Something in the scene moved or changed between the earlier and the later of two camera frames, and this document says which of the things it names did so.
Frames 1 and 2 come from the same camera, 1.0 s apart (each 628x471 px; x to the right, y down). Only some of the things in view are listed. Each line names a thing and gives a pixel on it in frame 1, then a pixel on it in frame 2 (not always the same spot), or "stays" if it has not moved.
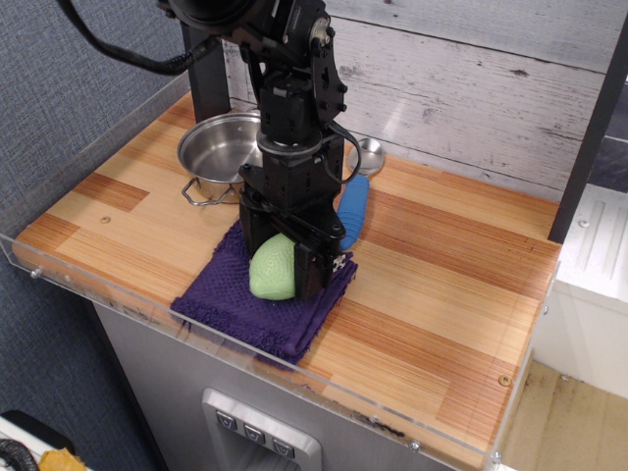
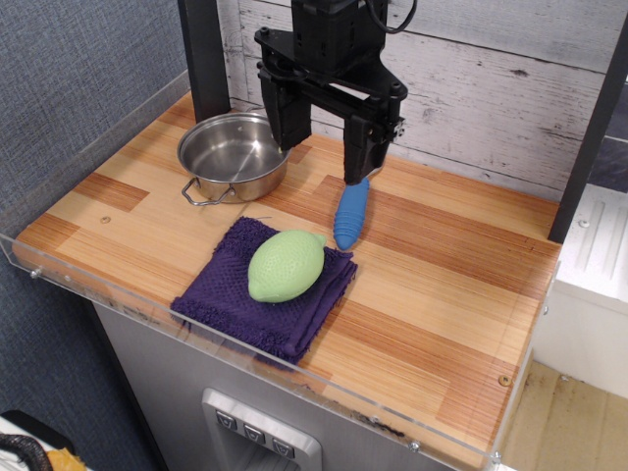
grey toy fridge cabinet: x=167 y=368 stays
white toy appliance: x=583 y=334 stays
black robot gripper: x=294 y=193 → x=334 y=52
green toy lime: x=272 y=269 stays
